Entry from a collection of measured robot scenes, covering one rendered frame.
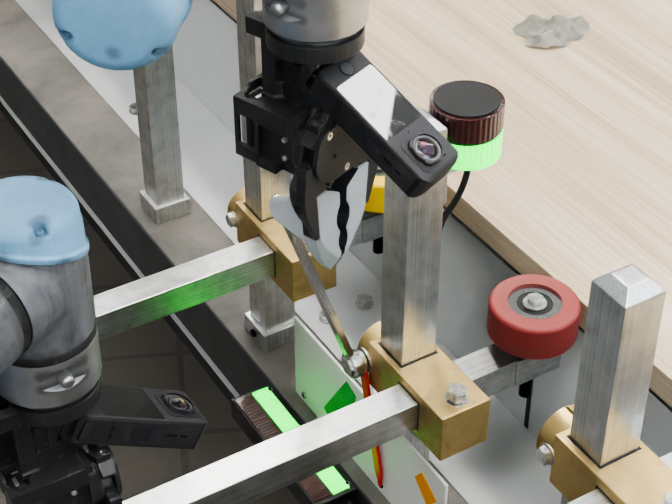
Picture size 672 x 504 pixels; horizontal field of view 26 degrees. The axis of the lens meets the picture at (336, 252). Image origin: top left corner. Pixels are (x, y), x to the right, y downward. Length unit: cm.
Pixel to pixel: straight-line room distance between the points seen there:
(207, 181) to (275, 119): 86
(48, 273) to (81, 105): 102
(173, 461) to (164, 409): 131
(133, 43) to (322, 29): 19
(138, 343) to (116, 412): 156
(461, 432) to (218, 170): 79
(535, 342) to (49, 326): 47
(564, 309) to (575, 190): 19
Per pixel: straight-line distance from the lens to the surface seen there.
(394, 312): 124
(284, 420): 145
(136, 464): 240
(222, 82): 199
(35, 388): 100
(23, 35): 212
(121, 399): 108
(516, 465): 153
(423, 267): 120
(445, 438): 123
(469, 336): 161
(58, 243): 93
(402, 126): 104
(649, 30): 171
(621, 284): 96
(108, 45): 86
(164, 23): 85
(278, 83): 107
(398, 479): 134
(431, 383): 125
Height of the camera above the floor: 172
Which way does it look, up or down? 38 degrees down
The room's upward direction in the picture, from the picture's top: straight up
